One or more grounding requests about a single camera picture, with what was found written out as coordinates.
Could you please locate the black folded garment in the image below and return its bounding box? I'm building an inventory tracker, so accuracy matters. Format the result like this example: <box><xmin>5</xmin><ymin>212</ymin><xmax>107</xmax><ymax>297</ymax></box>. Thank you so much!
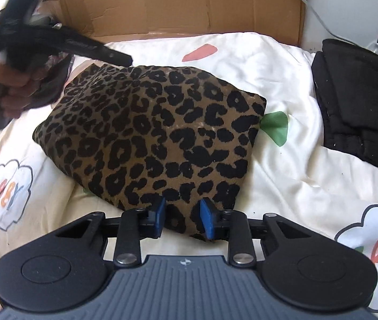
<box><xmin>311</xmin><ymin>39</ymin><xmax>378</xmax><ymax>168</ymax></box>

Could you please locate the white cartoon print duvet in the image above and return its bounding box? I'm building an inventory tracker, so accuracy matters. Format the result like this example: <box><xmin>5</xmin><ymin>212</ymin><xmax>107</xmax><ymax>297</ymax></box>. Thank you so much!
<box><xmin>0</xmin><ymin>33</ymin><xmax>378</xmax><ymax>316</ymax></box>

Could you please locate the brown cardboard sheet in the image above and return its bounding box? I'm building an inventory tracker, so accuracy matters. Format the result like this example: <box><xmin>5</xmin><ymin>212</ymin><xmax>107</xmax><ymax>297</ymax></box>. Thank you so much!
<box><xmin>39</xmin><ymin>0</ymin><xmax>305</xmax><ymax>46</ymax></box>

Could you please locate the person's left hand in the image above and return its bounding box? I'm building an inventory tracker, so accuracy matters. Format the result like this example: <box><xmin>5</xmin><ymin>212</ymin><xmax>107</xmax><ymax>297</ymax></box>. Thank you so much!
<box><xmin>0</xmin><ymin>57</ymin><xmax>48</xmax><ymax>118</ymax></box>

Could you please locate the leopard print garment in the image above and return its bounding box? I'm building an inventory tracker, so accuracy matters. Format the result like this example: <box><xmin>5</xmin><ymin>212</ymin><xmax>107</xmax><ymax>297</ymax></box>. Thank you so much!
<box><xmin>33</xmin><ymin>64</ymin><xmax>267</xmax><ymax>240</ymax></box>

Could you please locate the white cable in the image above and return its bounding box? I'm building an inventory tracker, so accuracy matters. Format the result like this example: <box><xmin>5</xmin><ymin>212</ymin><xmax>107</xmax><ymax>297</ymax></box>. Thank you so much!
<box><xmin>263</xmin><ymin>0</ymin><xmax>378</xmax><ymax>53</ymax></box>

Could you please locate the black garment with patterned panel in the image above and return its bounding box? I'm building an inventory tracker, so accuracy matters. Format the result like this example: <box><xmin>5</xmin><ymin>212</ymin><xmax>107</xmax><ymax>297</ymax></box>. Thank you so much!
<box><xmin>25</xmin><ymin>53</ymin><xmax>74</xmax><ymax>111</ymax></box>

